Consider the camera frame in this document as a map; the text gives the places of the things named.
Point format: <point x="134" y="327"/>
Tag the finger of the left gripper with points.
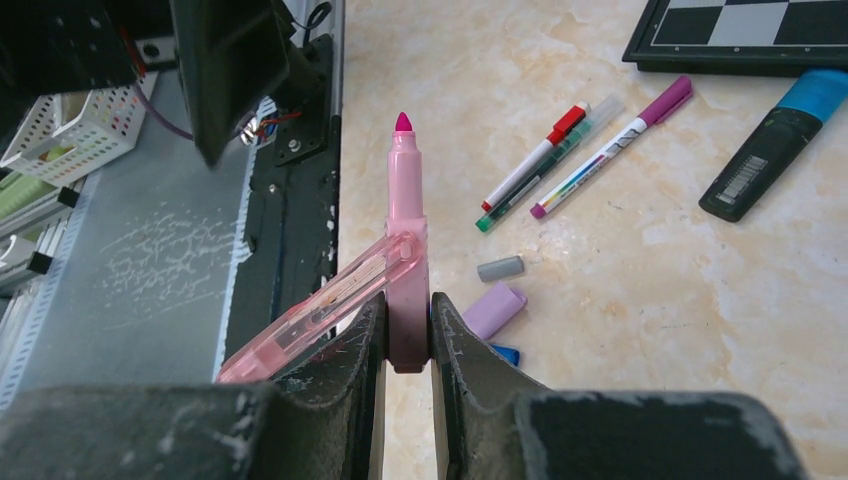
<point x="229" y="54"/>

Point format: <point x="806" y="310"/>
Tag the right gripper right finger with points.
<point x="493" y="421"/>

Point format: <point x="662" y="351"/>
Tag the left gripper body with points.
<point x="52" y="47"/>

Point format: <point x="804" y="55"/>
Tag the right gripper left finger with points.
<point x="317" y="420"/>

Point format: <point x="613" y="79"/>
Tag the blue marker cap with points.
<point x="511" y="355"/>

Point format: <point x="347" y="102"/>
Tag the pink highlighter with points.
<point x="396" y="264"/>

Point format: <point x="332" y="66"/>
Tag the purple highlighter cap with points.
<point x="493" y="310"/>

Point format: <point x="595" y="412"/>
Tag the grey marker cap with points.
<point x="500" y="269"/>

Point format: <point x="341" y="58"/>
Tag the black highlighter blue cap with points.
<point x="775" y="143"/>

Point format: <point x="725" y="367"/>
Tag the red cap pen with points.
<point x="558" y="132"/>

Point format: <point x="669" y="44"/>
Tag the green pen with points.
<point x="599" y="116"/>

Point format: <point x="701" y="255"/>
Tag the magenta cap pen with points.
<point x="666" y="104"/>

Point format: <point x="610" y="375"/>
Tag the white plastic basket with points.
<point x="65" y="137"/>

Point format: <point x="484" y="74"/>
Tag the black grey chessboard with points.
<point x="751" y="38"/>

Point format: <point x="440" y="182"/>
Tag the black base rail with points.
<point x="292" y="207"/>

